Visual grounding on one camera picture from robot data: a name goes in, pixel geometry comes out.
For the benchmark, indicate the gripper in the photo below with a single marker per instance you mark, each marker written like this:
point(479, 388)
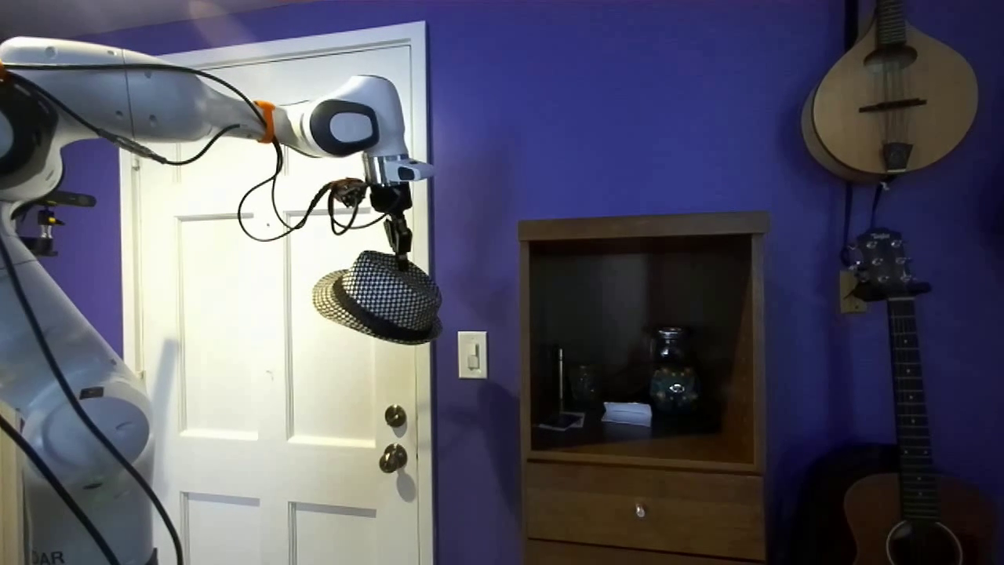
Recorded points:
point(390, 197)

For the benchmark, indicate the black and white checked hat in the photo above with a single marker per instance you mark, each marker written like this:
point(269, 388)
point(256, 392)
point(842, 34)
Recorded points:
point(384, 302)

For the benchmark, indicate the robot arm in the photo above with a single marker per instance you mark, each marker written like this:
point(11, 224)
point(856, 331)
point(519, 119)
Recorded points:
point(78, 369)

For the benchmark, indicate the white panel door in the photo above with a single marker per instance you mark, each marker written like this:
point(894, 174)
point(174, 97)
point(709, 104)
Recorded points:
point(235, 377)

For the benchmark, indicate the brass door knob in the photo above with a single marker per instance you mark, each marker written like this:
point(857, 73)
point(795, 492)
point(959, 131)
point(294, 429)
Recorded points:
point(393, 458)

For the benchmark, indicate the brown wooden cabinet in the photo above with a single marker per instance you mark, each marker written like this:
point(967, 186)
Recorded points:
point(643, 486)

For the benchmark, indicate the brass deadbolt lock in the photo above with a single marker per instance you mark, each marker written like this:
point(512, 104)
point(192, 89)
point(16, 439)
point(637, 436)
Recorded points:
point(395, 416)

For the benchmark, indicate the thin metal rod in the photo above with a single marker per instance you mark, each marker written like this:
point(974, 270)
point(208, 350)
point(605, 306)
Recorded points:
point(560, 380)

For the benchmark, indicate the small glass jar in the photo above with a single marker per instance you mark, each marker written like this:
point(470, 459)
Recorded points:
point(584, 386)

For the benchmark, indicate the dark glass vase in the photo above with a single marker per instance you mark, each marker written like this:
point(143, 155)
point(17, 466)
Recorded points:
point(674, 384)

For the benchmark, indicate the wooden drawer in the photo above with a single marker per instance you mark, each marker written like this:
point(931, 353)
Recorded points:
point(588, 510)

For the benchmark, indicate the wooden mandolin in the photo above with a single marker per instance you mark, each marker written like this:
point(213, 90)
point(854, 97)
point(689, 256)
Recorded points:
point(890, 118)

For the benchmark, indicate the acoustic guitar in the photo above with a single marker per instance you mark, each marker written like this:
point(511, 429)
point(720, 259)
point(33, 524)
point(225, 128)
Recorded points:
point(910, 439)

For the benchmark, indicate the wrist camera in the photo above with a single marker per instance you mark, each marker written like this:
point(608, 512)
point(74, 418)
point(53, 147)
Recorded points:
point(349, 191)

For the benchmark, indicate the white light switch plate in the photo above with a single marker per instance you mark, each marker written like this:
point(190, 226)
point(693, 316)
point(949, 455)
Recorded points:
point(472, 355)

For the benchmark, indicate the beige wall plate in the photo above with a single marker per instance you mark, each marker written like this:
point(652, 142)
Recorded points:
point(847, 294)

